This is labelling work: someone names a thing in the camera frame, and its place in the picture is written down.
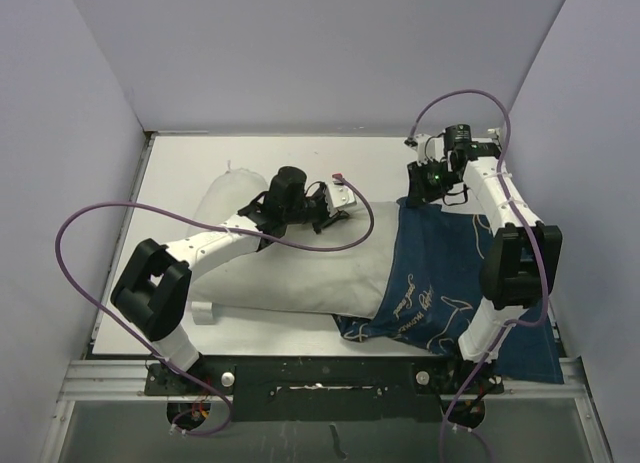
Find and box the white pillow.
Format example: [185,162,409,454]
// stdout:
[189,165,404,327]

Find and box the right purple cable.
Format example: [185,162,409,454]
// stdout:
[407,88,551,463]

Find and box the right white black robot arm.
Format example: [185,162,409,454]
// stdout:
[405,124,563,392]

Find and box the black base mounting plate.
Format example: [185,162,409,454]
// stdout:
[144,356,504,429]

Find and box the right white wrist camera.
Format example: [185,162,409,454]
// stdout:
[404,133,444,166]

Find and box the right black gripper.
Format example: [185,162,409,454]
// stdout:
[407,156,459,207]

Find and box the dark blue embroidered pillowcase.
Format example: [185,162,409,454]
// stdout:
[333,195,565,385]

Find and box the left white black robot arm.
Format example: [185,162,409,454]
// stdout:
[110,166,357,394]

